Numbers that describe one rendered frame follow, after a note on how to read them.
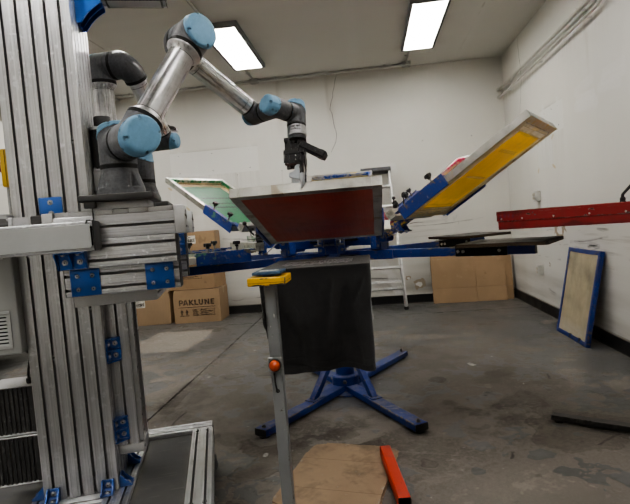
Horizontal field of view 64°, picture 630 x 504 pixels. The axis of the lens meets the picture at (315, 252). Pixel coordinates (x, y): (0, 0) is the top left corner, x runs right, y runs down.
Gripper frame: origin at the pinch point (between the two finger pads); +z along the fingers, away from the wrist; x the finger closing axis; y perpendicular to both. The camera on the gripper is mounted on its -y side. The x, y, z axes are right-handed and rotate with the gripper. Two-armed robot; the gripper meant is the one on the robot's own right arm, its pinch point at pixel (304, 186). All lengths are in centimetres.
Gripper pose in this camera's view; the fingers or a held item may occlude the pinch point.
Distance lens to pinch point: 194.6
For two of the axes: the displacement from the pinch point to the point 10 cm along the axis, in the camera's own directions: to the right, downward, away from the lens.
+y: -9.9, 0.7, 1.1
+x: -1.2, -2.1, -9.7
